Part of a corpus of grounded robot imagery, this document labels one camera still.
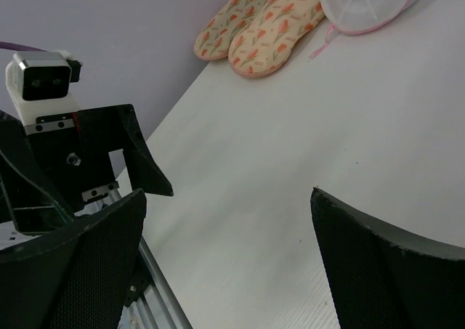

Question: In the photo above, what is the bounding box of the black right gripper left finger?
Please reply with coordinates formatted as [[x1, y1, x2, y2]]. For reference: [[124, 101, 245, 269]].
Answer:
[[1, 190, 147, 328]]

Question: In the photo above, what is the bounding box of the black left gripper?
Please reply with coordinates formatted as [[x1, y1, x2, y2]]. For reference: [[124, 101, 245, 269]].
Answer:
[[1, 105, 174, 234]]

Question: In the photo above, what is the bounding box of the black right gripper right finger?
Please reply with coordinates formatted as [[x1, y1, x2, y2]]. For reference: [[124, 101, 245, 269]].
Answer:
[[310, 188, 464, 328]]

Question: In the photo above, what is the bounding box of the white pink mesh laundry bag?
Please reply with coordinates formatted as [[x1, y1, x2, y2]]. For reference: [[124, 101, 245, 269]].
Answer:
[[310, 0, 419, 60]]

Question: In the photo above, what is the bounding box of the floral pad near centre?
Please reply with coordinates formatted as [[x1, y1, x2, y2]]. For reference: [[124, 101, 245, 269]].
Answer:
[[228, 0, 325, 78]]

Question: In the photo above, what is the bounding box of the aluminium front rail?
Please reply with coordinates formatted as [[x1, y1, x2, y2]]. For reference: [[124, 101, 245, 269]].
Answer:
[[0, 179, 193, 329]]

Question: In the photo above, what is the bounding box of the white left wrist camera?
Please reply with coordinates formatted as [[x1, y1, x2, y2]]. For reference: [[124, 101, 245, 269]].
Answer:
[[5, 50, 82, 126]]

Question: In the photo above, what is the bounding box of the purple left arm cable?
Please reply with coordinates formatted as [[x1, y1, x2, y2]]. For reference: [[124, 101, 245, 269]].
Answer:
[[0, 41, 52, 53]]

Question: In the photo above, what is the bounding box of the floral pad near wall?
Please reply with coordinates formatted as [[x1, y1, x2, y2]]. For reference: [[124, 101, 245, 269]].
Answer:
[[193, 0, 268, 61]]

